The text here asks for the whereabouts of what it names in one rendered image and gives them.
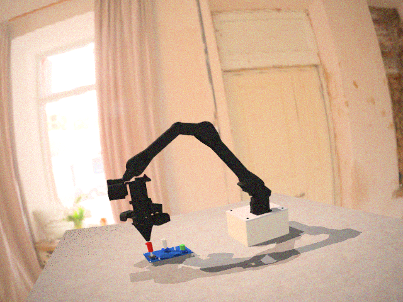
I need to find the blue circuit board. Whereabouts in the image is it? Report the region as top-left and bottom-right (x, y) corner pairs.
(143, 238), (193, 265)

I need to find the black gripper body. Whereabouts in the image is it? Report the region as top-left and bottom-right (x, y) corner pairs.
(120, 196), (171, 226)

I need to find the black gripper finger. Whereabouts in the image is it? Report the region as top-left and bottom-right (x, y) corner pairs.
(131, 221), (147, 242)
(140, 223), (153, 242)

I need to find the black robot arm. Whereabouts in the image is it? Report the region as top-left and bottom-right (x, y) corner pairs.
(106, 121), (272, 216)

